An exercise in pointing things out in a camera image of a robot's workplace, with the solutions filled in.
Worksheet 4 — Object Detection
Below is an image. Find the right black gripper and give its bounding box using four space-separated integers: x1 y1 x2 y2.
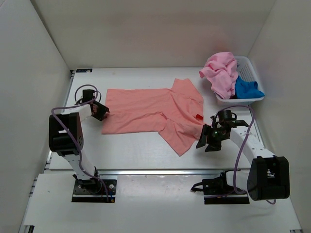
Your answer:
196 125 228 152

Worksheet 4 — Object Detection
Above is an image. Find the salmon pink t shirt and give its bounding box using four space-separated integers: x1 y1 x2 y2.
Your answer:
102 79 204 156

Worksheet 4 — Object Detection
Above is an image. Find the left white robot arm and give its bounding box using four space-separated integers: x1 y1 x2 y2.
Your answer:
49 84 109 193

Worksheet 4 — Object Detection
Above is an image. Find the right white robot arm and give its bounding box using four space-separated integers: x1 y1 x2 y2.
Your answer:
191 107 290 204

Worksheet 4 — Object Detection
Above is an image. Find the blue label sticker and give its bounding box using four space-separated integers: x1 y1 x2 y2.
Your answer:
75 68 93 73

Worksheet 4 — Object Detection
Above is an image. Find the blue t shirt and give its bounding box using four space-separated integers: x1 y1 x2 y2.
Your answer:
235 76 265 99

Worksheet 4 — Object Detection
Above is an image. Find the light pink t shirt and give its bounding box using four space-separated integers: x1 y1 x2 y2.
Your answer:
199 52 238 100

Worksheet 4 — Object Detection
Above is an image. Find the white plastic laundry basket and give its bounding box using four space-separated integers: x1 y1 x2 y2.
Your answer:
216 56 264 106

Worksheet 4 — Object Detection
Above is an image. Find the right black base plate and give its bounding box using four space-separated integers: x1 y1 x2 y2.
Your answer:
190 177 250 205

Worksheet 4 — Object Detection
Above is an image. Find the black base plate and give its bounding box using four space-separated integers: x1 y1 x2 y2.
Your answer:
190 177 250 205
71 179 117 203

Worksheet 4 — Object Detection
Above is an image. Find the aluminium table edge rail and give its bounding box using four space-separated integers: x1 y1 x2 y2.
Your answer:
97 167 273 176

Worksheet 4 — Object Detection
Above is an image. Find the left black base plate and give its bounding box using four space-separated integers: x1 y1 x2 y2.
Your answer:
71 179 117 203

